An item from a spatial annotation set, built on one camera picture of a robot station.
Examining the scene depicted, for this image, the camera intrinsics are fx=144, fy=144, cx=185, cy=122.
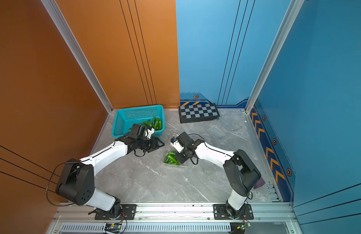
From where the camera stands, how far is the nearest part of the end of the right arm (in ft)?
2.12

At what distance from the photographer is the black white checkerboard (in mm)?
1140

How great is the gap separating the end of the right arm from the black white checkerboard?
1.28 feet
